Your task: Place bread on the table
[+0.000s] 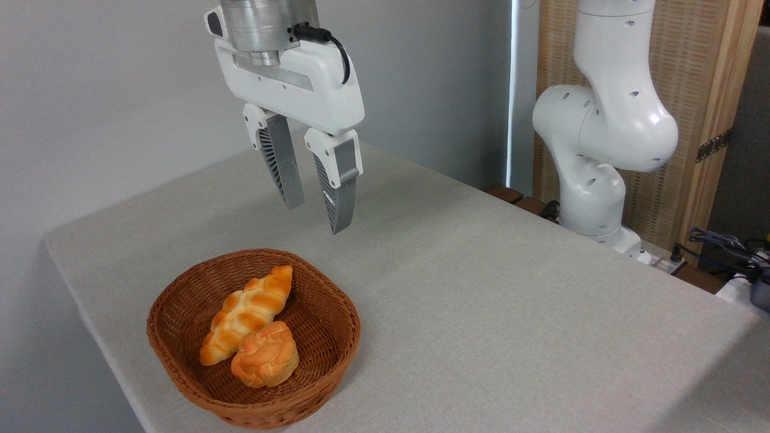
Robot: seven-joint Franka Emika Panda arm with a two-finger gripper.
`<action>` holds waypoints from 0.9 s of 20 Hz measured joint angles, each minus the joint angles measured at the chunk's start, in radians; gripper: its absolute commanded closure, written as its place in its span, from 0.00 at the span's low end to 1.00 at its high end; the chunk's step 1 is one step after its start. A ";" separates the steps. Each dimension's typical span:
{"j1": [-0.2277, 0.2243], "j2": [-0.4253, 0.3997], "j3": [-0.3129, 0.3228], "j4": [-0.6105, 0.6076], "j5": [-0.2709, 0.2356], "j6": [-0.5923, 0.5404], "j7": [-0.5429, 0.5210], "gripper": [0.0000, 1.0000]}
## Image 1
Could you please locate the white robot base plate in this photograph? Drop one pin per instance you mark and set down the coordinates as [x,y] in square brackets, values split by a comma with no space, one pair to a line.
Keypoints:
[637,248]

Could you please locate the metal screen hinge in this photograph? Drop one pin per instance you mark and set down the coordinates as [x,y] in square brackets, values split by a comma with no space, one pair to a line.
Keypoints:
[713,145]

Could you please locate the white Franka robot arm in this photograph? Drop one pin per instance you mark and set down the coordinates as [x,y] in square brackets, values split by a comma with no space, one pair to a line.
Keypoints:
[607,120]

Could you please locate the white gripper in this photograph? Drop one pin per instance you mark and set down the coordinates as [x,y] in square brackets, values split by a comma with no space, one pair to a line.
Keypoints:
[313,90]

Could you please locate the wooden rattan screen panel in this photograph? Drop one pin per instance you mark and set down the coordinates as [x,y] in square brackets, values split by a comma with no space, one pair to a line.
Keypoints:
[704,72]

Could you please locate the long braided bread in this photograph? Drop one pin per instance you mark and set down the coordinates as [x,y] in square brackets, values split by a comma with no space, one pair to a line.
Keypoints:
[246,310]

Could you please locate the round knotted bread roll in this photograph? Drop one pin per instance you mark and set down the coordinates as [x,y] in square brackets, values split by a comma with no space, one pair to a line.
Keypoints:
[266,356]

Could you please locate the brown wicker basket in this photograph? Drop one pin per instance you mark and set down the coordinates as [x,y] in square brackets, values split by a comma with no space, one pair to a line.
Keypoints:
[313,337]

